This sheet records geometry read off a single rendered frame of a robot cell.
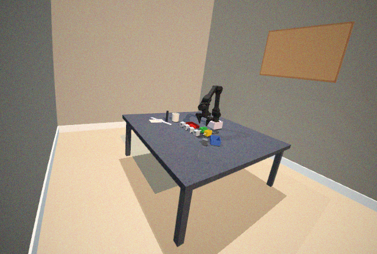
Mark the red tray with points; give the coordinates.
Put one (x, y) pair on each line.
(192, 124)

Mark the yellow block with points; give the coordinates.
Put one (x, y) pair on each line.
(207, 133)

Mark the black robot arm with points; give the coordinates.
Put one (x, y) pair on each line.
(204, 105)

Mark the blue tray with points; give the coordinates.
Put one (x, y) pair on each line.
(215, 140)

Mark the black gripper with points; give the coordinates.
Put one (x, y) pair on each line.
(205, 115)

